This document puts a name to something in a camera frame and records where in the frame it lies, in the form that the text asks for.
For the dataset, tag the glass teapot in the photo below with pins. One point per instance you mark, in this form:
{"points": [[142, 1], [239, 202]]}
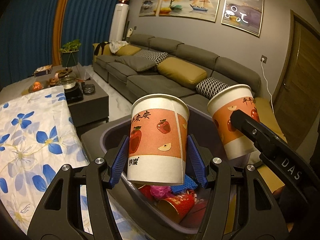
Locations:
{"points": [[67, 79]]}

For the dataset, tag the orange curtain strip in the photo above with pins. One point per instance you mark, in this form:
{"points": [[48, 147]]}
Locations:
{"points": [[57, 31]]}

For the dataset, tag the pink plastic bag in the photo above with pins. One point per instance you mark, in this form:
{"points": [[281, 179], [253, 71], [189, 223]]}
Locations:
{"points": [[161, 192]]}

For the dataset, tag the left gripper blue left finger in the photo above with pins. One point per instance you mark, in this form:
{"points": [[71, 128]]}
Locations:
{"points": [[121, 156]]}

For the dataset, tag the wooden door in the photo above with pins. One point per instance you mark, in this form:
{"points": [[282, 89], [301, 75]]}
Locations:
{"points": [[296, 98]]}

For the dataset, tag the mustard cushion far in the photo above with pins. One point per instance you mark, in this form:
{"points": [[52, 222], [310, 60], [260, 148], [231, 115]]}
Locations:
{"points": [[127, 50]]}

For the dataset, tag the purple right painting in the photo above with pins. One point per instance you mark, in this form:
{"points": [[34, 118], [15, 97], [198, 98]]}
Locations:
{"points": [[245, 15]]}

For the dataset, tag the potted green plant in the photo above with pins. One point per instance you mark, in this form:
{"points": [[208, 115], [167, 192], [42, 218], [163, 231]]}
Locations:
{"points": [[69, 53]]}

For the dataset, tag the box on coffee table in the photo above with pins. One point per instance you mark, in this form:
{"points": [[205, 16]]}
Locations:
{"points": [[44, 70]]}

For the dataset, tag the mustard cushion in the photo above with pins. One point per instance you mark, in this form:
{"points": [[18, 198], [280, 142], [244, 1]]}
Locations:
{"points": [[127, 50], [186, 74]]}

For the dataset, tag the grey sectional sofa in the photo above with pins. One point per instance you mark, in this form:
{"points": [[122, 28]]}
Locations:
{"points": [[133, 85]]}

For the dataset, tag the blue foam fruit net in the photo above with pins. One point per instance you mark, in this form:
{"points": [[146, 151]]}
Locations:
{"points": [[189, 184]]}

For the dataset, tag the small left painting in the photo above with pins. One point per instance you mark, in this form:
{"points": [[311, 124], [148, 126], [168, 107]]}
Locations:
{"points": [[148, 8]]}

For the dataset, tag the sailboat tree painting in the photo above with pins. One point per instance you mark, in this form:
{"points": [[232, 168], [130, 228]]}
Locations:
{"points": [[205, 10]]}

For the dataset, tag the dark coffee table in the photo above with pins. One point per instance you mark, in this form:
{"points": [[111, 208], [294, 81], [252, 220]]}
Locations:
{"points": [[87, 109]]}

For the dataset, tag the patterned cushion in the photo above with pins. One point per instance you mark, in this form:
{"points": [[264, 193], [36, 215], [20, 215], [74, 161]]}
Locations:
{"points": [[210, 86], [156, 56]]}

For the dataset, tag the white apple paper cup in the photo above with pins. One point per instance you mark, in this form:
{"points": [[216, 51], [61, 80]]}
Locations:
{"points": [[222, 108]]}

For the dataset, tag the patterned cushion near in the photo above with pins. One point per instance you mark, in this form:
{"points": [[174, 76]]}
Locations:
{"points": [[210, 86]]}

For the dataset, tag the orange fruit bowl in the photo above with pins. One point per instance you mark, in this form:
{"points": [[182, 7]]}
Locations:
{"points": [[38, 85]]}

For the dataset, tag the patterned cushion far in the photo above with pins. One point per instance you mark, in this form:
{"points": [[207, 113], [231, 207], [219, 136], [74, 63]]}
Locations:
{"points": [[156, 56]]}

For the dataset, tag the mustard cushion near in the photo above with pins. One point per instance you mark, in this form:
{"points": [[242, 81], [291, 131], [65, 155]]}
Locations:
{"points": [[186, 74]]}

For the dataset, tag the blue window curtain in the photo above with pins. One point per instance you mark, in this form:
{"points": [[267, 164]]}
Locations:
{"points": [[27, 30]]}

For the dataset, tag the grey trash bin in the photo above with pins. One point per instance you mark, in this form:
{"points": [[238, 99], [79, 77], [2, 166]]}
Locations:
{"points": [[150, 205]]}

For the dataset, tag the white cloth on sofa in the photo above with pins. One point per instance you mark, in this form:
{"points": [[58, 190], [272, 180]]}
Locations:
{"points": [[117, 45]]}

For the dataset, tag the floral blue tablecloth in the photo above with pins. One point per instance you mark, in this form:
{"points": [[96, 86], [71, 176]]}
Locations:
{"points": [[38, 136]]}

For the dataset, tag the red gold paper cup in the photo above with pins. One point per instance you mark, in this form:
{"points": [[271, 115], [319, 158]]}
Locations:
{"points": [[145, 190]]}

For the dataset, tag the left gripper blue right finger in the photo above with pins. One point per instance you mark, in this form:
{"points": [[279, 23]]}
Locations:
{"points": [[196, 161]]}

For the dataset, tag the grey cushion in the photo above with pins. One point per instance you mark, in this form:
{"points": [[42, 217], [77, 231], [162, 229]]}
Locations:
{"points": [[138, 64]]}

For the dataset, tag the white standing air conditioner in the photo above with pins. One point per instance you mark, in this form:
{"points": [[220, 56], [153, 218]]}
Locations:
{"points": [[118, 22]]}

